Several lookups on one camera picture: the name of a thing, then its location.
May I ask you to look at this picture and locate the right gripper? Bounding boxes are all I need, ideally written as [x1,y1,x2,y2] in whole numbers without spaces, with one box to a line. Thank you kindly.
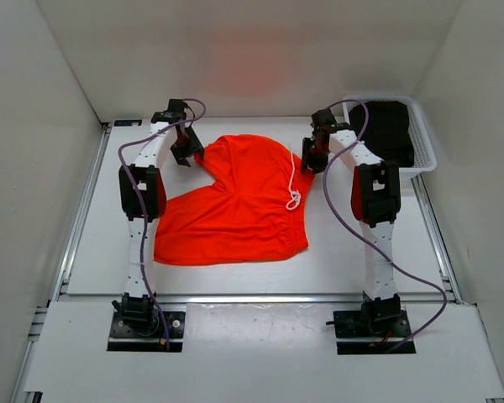
[301,137,330,175]

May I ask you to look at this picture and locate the orange shorts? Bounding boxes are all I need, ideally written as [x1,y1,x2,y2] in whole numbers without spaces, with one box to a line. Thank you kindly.
[154,134,315,266]

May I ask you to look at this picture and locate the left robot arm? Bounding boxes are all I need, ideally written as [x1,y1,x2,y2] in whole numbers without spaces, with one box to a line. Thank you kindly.
[113,98,207,336]

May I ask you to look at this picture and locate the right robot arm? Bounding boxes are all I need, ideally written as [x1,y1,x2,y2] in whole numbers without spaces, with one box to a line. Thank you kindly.
[302,108,401,336]

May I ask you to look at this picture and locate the black shorts in basket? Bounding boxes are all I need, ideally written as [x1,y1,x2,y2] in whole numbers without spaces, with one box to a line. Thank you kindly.
[360,101,415,168]

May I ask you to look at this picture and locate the white plastic basket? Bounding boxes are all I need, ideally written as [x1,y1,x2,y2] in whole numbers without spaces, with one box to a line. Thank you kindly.
[343,92,437,181]

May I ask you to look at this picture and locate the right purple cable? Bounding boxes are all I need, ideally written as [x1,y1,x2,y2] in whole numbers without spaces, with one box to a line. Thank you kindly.
[321,98,449,353]

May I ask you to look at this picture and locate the purple cable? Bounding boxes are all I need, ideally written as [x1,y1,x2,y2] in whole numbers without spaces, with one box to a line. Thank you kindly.
[116,98,207,349]
[321,98,449,353]

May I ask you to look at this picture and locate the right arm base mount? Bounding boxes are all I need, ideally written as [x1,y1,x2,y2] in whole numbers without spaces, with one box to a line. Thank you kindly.
[325,293,417,355]

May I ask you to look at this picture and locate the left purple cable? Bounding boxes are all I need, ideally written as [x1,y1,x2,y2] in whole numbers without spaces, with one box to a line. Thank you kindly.
[116,98,207,349]

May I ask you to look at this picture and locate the aluminium front rail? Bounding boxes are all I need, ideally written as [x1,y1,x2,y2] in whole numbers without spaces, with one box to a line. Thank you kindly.
[57,292,443,305]

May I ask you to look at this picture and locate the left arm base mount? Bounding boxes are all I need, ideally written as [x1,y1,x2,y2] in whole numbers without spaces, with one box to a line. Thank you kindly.
[107,295,186,353]

